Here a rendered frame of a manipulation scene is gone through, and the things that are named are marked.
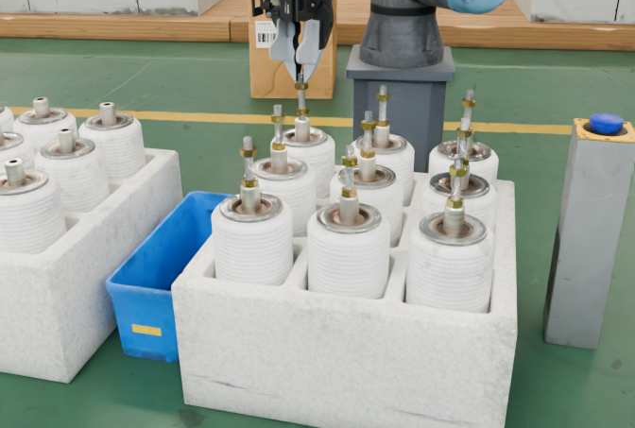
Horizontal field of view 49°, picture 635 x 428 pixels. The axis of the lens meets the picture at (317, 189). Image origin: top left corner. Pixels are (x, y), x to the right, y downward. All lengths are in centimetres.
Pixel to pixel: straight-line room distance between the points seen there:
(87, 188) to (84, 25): 191
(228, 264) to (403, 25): 57
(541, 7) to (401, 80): 157
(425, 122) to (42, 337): 71
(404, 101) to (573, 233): 41
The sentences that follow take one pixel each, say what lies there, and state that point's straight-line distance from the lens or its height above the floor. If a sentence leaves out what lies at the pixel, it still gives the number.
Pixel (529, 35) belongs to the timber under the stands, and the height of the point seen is 5.
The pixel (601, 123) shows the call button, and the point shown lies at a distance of 93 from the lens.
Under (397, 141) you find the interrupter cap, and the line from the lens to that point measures 102.
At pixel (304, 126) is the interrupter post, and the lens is 102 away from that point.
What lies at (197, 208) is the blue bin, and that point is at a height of 9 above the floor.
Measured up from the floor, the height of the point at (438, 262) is 23.
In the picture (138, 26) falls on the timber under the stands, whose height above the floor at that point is 5.
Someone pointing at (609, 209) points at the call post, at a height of 22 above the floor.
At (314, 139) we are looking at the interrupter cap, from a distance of 103.
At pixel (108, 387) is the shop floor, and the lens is 99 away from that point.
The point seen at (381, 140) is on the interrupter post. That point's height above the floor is 26.
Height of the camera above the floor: 62
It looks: 25 degrees down
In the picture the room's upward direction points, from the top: straight up
